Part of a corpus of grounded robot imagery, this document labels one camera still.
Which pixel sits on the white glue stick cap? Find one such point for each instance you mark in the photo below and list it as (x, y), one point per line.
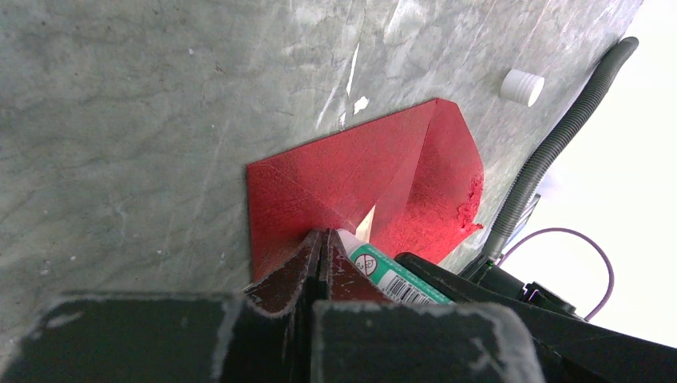
(521, 87)

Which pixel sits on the red paper envelope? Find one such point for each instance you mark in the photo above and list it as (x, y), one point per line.
(417, 173)

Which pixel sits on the tan paper letter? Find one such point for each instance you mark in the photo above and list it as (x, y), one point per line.
(363, 230)

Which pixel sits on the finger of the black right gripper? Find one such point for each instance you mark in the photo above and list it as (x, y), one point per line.
(569, 349)

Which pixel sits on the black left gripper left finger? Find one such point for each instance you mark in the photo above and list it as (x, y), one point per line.
(260, 334)

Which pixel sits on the green white glue stick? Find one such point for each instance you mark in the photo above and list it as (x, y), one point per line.
(391, 278)

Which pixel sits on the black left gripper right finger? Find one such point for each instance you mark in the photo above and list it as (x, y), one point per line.
(369, 341)

